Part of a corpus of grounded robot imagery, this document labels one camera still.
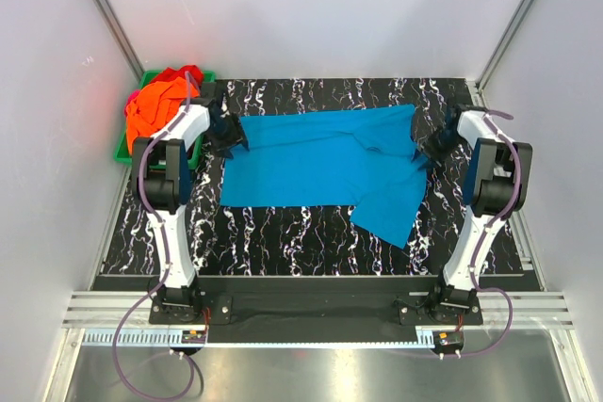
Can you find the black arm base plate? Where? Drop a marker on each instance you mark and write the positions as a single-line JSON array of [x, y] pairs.
[[234, 300]]

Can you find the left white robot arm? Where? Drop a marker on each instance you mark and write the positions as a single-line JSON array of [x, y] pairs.
[[161, 179]]

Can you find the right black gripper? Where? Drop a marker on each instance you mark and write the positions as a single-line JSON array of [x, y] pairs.
[[428, 150]]

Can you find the white slotted cable duct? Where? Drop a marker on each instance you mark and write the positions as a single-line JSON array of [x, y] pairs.
[[404, 338]]

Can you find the orange t shirt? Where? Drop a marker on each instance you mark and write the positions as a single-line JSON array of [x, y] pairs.
[[154, 107]]

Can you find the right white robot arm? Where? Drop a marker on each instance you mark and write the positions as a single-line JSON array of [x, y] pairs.
[[495, 186]]

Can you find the red t shirt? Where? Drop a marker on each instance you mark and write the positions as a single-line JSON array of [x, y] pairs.
[[191, 72]]

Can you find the blue t shirt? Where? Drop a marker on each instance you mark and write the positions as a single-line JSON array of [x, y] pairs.
[[364, 159]]

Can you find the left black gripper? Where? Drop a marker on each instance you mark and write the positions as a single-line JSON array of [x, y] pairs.
[[235, 138]]

